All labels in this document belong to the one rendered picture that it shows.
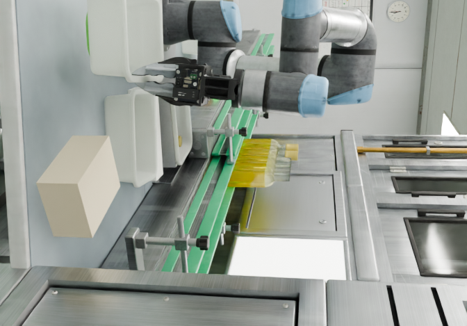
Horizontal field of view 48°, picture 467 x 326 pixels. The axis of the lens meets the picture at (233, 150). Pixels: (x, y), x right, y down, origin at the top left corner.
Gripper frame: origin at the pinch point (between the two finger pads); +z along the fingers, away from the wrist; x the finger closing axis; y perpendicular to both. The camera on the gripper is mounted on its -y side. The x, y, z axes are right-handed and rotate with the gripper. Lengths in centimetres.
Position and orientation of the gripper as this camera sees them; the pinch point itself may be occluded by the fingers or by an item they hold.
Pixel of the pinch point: (140, 76)
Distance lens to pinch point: 103.4
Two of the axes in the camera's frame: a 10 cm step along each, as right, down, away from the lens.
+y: -1.5, 1.6, -9.8
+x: -1.0, 9.8, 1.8
